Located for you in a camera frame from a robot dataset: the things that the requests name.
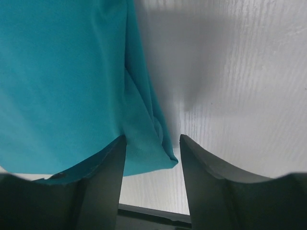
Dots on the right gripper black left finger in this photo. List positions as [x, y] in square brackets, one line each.
[82, 197]

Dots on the teal t shirt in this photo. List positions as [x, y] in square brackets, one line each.
[73, 77]

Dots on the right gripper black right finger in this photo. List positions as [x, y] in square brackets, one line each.
[222, 196]

